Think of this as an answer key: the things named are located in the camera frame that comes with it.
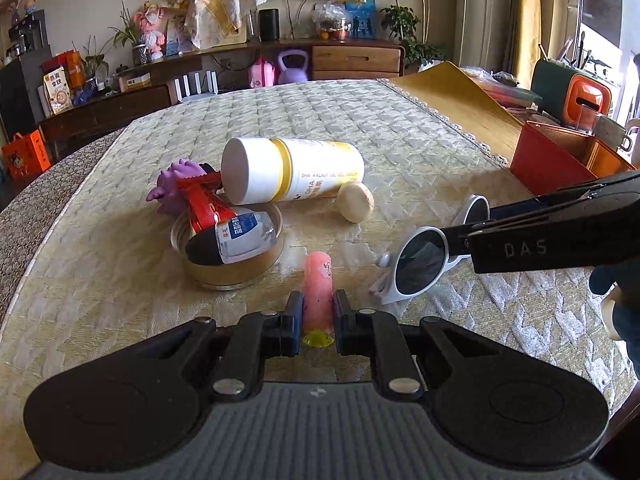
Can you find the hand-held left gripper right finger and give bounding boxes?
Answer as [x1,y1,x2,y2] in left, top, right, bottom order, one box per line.
[332,289,496,403]

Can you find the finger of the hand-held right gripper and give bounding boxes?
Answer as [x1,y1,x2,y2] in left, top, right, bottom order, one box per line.
[440,226,476,258]
[486,187,601,226]

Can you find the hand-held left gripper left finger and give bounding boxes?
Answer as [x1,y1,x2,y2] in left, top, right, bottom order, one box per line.
[150,290,306,403]

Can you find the white sunglasses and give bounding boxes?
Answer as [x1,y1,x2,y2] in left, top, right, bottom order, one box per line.
[369,194,491,306]

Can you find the pink tube with yellow cap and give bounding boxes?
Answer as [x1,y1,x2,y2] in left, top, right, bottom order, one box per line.
[303,251,334,333]

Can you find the red tin box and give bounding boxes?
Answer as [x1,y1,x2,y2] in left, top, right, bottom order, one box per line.
[509,120,638,198]

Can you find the round tin lid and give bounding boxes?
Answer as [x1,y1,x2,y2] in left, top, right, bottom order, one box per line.
[170,201,286,291]

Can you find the purple dinosaur toy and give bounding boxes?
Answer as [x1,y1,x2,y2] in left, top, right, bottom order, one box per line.
[146,158,221,217]

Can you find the person's right hand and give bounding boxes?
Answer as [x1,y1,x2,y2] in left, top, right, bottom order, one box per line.
[589,257,640,346]

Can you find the small dark bottle blue label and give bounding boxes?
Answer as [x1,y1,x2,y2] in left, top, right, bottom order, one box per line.
[185,212,278,267]

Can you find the clear glass cup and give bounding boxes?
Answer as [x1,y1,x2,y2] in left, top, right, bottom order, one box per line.
[575,102,601,136]

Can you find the stack of books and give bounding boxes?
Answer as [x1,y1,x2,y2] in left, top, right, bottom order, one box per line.
[460,65,543,108]

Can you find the green mug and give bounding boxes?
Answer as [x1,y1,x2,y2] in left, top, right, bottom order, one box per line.
[595,115,632,153]

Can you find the beige quilted tablecloth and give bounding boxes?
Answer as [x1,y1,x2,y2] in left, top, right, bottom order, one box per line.
[0,78,638,401]

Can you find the orange and green storage box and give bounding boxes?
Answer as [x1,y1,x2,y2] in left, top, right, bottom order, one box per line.
[531,57,613,128]

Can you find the white jug with steel rim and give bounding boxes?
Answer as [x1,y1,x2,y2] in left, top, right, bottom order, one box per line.
[622,119,640,161]

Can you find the red sachet packet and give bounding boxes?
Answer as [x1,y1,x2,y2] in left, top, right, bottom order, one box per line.
[176,172,240,235]

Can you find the white and yellow bottle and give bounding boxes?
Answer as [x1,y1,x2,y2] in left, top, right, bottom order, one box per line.
[221,137,366,206]

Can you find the yellow curtain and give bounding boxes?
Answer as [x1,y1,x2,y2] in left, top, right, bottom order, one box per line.
[510,0,543,78]

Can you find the standing air conditioner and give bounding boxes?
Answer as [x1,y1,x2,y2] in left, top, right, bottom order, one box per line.
[452,0,511,68]

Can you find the wooden television cabinet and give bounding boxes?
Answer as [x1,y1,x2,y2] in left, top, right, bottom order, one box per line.
[39,41,406,146]

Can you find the tall green houseplant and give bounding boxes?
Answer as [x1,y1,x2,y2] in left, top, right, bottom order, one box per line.
[370,0,451,66]

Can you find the purple kettlebell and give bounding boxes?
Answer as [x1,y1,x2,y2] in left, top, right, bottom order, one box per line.
[276,49,309,85]

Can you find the pink toy suitcase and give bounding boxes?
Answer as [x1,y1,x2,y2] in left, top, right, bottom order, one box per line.
[248,57,277,88]

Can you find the clear plastic bag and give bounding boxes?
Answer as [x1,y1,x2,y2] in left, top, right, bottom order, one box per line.
[312,2,351,41]

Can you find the white router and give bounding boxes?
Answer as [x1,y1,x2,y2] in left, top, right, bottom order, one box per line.
[171,71,219,103]

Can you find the black speaker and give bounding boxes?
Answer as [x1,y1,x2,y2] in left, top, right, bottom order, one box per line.
[258,8,280,41]

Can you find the small cardboard box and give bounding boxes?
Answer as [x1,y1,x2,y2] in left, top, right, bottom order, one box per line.
[119,72,151,92]

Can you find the potted orchid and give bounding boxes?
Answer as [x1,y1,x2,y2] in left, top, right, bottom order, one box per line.
[107,2,148,66]

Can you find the orange gift bag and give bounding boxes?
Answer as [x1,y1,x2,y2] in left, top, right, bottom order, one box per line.
[1,130,52,181]

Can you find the small potted plant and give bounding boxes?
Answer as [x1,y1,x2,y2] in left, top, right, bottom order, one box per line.
[75,35,108,92]

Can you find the pink doll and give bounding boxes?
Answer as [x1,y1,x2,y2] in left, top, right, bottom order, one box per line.
[134,1,166,60]

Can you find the white and orange snack box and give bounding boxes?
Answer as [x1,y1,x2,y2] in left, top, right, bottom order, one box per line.
[42,66,72,115]

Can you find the red gift box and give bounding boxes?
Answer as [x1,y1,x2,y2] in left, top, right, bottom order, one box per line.
[42,50,86,88]

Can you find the black cabinet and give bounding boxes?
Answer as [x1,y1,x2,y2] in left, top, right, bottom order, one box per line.
[0,45,53,136]

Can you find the black coffee machine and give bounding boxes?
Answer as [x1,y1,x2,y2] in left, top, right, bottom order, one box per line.
[9,9,51,58]

